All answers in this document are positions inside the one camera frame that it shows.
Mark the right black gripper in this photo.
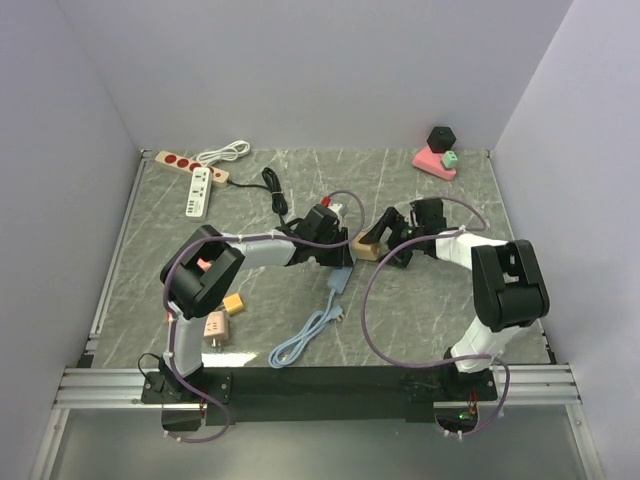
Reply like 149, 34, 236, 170
359, 207, 424, 269

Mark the orange cube adapter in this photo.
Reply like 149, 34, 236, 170
351, 232, 381, 262

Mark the blue power strip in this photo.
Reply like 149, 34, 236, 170
268, 267, 353, 369

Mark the pink power strip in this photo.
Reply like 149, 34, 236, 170
412, 146, 457, 181

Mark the green plug adapter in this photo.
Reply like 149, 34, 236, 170
441, 150, 458, 170

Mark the black cube adapter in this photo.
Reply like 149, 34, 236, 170
426, 126, 456, 154

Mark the beige red power strip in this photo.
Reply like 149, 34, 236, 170
154, 151, 230, 188

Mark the white cord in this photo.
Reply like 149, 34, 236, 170
192, 139, 252, 168

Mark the yellow plug adapter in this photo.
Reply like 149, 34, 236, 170
222, 293, 245, 316

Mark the beige pink cube adapter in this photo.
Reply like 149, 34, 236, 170
204, 311, 230, 348

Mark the small pink plug adapter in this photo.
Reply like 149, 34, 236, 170
197, 259, 211, 271

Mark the white usb power strip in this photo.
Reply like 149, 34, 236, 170
185, 167, 212, 220

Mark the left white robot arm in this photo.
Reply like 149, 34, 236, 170
158, 204, 355, 402

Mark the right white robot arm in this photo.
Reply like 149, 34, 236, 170
358, 197, 550, 399

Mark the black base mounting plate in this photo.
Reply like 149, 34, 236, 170
141, 366, 498, 426

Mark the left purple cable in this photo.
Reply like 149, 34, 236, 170
163, 189, 366, 445

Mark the purple cable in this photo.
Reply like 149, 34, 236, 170
163, 189, 366, 445
360, 195, 511, 439

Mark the black power strip cord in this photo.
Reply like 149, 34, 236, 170
228, 166, 301, 226

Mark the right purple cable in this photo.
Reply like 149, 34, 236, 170
360, 195, 511, 439

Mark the aluminium rail frame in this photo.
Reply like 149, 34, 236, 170
32, 149, 605, 479

